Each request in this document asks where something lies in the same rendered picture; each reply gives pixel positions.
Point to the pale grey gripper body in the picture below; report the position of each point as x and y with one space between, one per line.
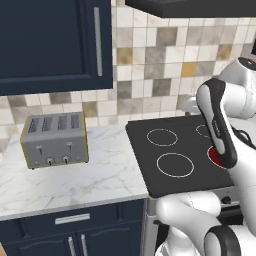
190 105

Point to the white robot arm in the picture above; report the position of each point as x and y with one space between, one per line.
233 100

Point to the black stove knob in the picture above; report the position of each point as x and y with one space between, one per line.
226 200

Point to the black hob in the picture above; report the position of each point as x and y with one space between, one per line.
160 176

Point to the black range hood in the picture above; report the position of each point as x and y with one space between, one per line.
186 7

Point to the steel oven range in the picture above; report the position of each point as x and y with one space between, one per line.
150 226

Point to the navy drawer front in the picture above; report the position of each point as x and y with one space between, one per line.
110 213

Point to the grey four-slot toaster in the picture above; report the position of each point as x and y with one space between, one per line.
53 146

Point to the navy base cupboard door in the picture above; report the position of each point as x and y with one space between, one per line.
113 240
40 247

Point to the navy wall cupboard door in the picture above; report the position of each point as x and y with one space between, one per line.
43 43

